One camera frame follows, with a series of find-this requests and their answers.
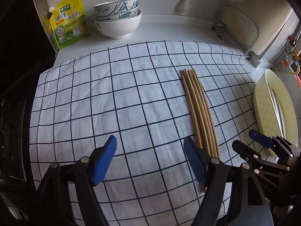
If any person's right hand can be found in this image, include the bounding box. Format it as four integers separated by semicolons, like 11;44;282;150
266;199;293;218

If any cream oval tray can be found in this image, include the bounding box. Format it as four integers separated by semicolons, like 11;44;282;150
253;69;298;145

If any white black checkered cloth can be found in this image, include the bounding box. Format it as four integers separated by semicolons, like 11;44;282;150
29;40;277;226

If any metal framed folding rack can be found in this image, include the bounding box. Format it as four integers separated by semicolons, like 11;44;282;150
212;5;260;57

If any large white bowl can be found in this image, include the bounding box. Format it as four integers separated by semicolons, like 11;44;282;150
94;10;142;40

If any yellow green refill pouch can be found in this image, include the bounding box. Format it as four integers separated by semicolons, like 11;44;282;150
49;0;90;50

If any blue patterned bowl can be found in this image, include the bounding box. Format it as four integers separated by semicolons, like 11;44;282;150
96;3;139;21
93;0;138;17

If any gas valve with hose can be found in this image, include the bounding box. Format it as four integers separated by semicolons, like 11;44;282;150
274;36;300;76

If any white wall pipe fitting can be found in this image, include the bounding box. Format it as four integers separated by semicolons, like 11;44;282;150
176;0;189;14

